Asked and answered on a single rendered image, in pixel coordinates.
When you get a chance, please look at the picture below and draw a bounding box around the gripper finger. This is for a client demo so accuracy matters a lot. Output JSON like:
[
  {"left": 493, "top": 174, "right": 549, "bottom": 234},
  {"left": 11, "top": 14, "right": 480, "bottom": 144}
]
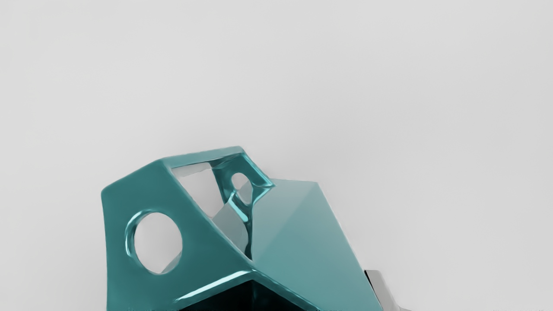
[{"left": 364, "top": 270, "right": 412, "bottom": 311}]

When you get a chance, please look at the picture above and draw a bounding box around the teal faceted mug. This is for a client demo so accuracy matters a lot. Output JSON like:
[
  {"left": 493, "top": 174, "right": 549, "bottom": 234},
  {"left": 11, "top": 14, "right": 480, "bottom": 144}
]
[{"left": 101, "top": 146, "right": 384, "bottom": 311}]

